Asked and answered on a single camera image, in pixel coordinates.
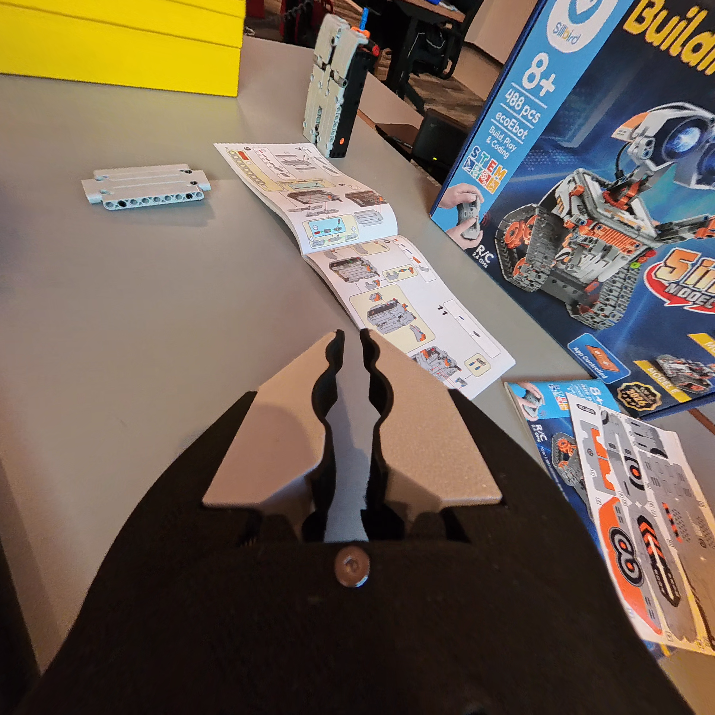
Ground black office chair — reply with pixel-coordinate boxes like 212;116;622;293
385;0;487;112

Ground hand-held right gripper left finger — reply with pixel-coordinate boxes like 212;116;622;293
201;330;345;528

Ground black grey robot block assembly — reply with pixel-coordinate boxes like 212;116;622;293
303;14;382;160

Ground black box device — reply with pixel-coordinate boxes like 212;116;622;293
416;109;470;182

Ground toy robot kit box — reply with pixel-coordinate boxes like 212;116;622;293
429;0;715;421

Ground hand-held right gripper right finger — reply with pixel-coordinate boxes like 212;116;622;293
359;328;503;523

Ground blue closed booklet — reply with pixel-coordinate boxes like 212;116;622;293
504;380;668;657

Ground grey desk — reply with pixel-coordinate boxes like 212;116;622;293
0;36;715;715

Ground grey panel beam assembly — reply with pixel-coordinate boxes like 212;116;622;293
81;163;212;211

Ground yellow plastic bin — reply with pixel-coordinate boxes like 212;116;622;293
0;0;247;98

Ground open instruction booklet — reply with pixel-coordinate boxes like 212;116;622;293
214;142;516;401

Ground robot sticker sheet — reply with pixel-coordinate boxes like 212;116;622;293
566;393;715;655

